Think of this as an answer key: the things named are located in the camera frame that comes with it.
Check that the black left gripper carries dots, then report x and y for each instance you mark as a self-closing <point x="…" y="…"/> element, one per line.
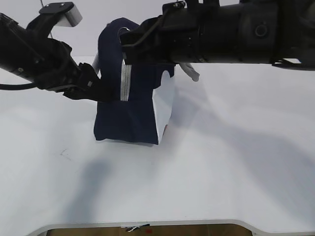
<point x="75" y="81"/>

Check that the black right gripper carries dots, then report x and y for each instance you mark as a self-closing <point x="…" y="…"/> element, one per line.
<point x="148" y="42"/>

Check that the navy blue lunch bag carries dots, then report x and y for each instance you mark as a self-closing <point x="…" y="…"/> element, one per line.
<point x="143" y="94"/>

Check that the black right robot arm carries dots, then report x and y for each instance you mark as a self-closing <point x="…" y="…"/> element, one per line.
<point x="276" y="32"/>

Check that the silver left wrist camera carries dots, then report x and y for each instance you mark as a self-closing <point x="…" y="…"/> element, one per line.
<point x="67" y="13"/>

